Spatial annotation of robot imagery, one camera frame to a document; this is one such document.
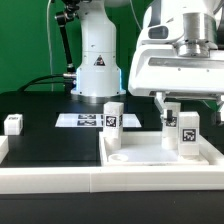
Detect white square table top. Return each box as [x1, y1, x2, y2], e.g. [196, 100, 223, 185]
[99, 131, 224, 166]

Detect white workspace frame wall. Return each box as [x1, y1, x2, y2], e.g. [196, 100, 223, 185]
[0, 145, 224, 194]

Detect black cable bundle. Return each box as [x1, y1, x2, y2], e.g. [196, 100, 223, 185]
[16, 73, 77, 92]

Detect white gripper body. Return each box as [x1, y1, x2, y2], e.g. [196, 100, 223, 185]
[128, 44, 224, 99]

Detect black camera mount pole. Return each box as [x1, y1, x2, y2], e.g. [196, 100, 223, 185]
[54, 0, 81, 79]

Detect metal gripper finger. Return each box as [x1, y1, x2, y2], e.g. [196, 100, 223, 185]
[154, 92, 177, 127]
[212, 95, 224, 126]

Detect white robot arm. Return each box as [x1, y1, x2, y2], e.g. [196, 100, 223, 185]
[73, 0, 224, 124]

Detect white sheet with fiducial markers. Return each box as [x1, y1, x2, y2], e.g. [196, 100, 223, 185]
[55, 113, 141, 128]

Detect white thin cable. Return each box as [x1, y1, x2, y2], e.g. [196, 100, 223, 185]
[46, 0, 56, 92]

